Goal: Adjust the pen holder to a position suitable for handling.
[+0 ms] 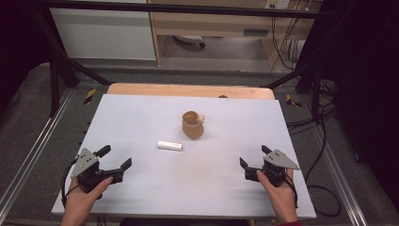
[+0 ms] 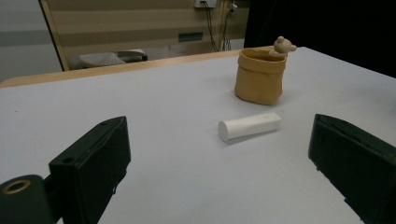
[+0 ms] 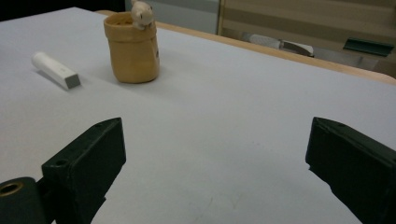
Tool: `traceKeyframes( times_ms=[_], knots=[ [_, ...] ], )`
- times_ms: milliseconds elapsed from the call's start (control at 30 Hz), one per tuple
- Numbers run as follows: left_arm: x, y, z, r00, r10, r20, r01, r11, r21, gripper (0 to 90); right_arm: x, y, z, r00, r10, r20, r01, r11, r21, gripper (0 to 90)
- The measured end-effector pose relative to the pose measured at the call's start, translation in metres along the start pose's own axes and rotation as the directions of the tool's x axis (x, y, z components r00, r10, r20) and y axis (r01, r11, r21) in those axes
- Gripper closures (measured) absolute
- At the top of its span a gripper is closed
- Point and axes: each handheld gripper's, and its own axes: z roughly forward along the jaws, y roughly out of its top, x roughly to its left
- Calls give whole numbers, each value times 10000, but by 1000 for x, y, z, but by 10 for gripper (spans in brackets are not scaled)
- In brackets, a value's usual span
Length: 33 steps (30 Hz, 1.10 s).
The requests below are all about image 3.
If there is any white tube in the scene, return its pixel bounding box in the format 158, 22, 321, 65
31, 51, 81, 91

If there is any wooden shelf unit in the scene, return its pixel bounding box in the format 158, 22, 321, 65
217, 0, 396, 78

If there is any yellow bag-shaped pen holder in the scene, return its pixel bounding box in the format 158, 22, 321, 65
103, 11, 161, 84

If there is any beige animal figurine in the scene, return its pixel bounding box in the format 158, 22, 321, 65
129, 0, 155, 31

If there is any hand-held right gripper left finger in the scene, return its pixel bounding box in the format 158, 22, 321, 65
41, 117, 127, 224

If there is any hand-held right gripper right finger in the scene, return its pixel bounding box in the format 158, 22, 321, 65
304, 117, 396, 224

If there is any green tray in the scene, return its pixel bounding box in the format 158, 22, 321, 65
343, 36, 395, 58

